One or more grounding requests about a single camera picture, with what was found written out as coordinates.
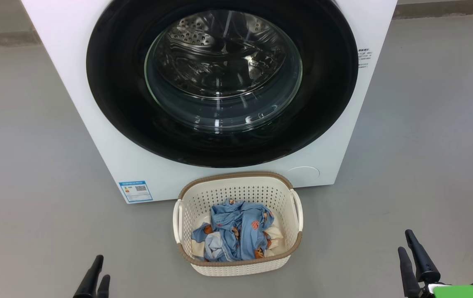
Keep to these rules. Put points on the round white filter cover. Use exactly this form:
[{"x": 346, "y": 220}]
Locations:
[{"x": 302, "y": 176}]

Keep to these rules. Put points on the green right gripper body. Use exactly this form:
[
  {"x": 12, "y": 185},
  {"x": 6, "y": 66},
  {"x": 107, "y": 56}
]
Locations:
[{"x": 460, "y": 291}]

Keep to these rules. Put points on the blue printed garment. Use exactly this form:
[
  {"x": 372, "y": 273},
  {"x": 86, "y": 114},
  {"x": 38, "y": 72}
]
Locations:
[{"x": 236, "y": 231}]

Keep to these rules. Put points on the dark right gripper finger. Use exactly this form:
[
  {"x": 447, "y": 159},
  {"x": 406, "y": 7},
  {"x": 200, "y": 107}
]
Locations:
[
  {"x": 409, "y": 277},
  {"x": 425, "y": 267}
]

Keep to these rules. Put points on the white front-load washing machine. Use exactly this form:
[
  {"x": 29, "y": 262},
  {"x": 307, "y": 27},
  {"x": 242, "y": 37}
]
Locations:
[{"x": 75, "y": 103}]

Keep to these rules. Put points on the black text instruction label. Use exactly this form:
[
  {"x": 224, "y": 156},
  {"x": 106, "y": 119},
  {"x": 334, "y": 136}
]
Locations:
[{"x": 365, "y": 58}]

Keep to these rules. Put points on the blue energy label sticker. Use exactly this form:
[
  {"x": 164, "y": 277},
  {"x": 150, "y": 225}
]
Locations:
[{"x": 136, "y": 191}]

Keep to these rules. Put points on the cream perforated laundry basket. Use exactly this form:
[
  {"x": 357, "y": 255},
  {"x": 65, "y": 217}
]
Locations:
[{"x": 236, "y": 188}]

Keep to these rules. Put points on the stainless steel washing machine drum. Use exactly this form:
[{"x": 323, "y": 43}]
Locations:
[{"x": 220, "y": 62}]

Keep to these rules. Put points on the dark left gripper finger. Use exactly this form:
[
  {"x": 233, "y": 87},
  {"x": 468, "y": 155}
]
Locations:
[
  {"x": 104, "y": 287},
  {"x": 89, "y": 279}
]

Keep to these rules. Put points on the washing machine door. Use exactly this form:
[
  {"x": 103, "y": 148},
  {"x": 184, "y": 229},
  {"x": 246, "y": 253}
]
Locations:
[{"x": 112, "y": 82}]

